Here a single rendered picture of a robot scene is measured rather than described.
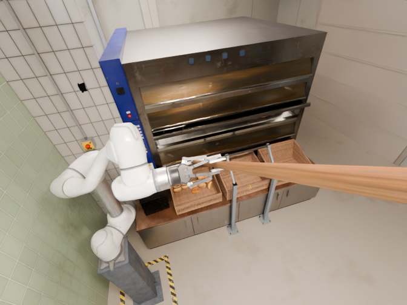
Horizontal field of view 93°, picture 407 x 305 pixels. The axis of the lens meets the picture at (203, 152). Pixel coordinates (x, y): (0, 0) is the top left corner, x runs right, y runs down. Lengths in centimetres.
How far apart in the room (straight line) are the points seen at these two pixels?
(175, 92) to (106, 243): 135
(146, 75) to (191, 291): 226
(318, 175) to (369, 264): 289
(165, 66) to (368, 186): 173
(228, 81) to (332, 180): 184
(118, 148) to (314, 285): 250
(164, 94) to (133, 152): 125
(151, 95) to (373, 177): 181
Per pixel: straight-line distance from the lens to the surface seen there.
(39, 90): 204
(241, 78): 209
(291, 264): 278
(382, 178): 22
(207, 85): 197
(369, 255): 321
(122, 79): 183
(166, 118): 202
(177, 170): 74
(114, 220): 163
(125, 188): 75
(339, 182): 25
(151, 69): 184
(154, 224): 233
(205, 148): 235
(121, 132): 72
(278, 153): 286
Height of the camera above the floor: 251
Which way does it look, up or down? 40 degrees down
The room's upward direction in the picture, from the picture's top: 6 degrees counter-clockwise
